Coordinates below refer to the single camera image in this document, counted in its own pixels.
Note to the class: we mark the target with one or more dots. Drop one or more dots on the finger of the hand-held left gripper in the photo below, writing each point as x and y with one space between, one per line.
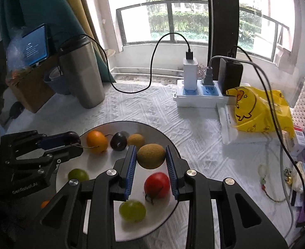
55 140
64 153

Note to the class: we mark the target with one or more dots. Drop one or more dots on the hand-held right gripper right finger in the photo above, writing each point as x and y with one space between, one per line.
171 171

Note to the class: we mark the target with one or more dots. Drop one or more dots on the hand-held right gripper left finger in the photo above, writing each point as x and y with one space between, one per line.
131 171

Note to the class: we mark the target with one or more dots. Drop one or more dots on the dark cherry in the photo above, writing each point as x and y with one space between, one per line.
74 137

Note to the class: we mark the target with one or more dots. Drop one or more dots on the red tomato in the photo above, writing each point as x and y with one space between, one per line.
157 185

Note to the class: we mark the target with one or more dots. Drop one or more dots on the brown kiwi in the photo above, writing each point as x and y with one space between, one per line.
151 156

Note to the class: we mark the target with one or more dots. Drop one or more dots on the green lime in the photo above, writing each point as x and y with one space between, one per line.
78 175

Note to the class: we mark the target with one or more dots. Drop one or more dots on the small tan fruit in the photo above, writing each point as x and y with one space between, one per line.
136 140

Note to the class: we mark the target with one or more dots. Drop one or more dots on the dark plum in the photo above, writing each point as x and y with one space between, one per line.
118 140

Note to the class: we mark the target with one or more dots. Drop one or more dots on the orange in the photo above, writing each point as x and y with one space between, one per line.
97 141
45 203

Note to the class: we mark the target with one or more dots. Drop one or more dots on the green grape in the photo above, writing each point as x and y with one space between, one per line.
132 211

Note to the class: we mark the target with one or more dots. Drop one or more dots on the white textured tablecloth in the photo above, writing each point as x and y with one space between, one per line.
194 140

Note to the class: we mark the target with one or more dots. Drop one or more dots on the cardboard box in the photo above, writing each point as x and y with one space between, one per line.
30 90

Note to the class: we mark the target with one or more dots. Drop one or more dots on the steel tumbler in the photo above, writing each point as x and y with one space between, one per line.
82 75

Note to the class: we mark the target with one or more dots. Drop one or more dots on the clear zip bag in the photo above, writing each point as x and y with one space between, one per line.
226 124

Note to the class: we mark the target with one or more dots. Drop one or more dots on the white power strip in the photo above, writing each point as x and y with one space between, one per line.
194 98

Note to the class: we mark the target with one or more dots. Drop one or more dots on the clear plastic bag of oranges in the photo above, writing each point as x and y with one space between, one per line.
16 57

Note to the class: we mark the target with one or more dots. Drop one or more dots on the tablet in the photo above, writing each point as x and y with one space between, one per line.
35 45

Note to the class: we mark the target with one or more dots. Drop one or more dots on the black power plug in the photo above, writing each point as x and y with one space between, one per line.
207 79

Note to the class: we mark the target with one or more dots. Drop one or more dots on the white charger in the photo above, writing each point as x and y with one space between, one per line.
190 74

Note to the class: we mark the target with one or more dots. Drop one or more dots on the yellow plastic bag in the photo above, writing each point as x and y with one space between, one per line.
261 111

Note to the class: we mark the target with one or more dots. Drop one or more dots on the black charger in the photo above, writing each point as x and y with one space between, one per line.
229 76

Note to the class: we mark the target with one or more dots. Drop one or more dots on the red and white box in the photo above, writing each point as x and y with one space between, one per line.
299 134

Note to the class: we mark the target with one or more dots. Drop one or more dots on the yellow curtain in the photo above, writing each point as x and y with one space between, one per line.
77 5

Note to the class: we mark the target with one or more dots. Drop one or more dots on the teal curtain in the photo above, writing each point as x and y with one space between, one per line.
43 2

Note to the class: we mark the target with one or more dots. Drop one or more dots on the balcony railing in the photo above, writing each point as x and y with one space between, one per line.
170 18

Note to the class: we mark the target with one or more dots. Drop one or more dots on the dark window frame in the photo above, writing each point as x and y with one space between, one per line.
222 18

